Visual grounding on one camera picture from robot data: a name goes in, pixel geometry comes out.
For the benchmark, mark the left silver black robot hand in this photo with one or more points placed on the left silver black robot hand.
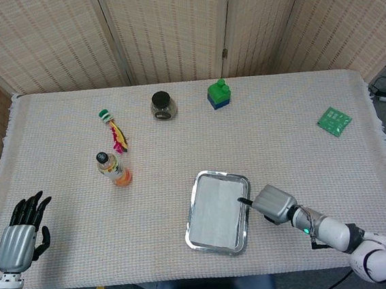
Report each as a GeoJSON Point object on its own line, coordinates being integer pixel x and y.
{"type": "Point", "coordinates": [15, 247]}

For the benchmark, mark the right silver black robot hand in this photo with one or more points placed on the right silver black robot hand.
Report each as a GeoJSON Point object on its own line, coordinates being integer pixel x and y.
{"type": "Point", "coordinates": [274, 205]}

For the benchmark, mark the white paper napkin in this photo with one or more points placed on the white paper napkin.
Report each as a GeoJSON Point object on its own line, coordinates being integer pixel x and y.
{"type": "Point", "coordinates": [216, 210]}

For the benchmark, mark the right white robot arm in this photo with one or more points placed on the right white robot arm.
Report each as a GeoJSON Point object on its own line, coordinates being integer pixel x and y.
{"type": "Point", "coordinates": [335, 236]}

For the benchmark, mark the silver metal tray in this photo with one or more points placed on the silver metal tray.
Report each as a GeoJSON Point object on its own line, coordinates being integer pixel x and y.
{"type": "Point", "coordinates": [217, 249]}

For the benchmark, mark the white woven tablecloth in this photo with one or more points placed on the white woven tablecloth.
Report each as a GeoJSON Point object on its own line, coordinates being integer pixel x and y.
{"type": "Point", "coordinates": [85, 230]}

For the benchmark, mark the green packet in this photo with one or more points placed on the green packet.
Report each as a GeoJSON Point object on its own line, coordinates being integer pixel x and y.
{"type": "Point", "coordinates": [334, 121]}

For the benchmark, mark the blue toy block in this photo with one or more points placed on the blue toy block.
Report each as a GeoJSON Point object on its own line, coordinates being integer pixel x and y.
{"type": "Point", "coordinates": [218, 104]}

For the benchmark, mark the green toy block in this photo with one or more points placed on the green toy block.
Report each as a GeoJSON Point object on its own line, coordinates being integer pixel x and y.
{"type": "Point", "coordinates": [218, 92]}

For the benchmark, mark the orange drink bottle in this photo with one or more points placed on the orange drink bottle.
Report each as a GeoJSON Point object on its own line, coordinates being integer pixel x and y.
{"type": "Point", "coordinates": [115, 170]}

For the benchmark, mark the glass jar black lid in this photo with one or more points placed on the glass jar black lid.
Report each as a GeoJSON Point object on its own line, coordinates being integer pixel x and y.
{"type": "Point", "coordinates": [163, 108]}

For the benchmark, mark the colourful feather shuttlecock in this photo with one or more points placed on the colourful feather shuttlecock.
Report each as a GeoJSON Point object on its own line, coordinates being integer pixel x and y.
{"type": "Point", "coordinates": [118, 134]}

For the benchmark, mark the brass screen hinge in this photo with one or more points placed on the brass screen hinge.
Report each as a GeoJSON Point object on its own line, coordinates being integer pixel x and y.
{"type": "Point", "coordinates": [225, 53]}

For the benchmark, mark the woven folding screen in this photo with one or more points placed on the woven folding screen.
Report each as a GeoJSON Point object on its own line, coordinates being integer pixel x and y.
{"type": "Point", "coordinates": [175, 26]}

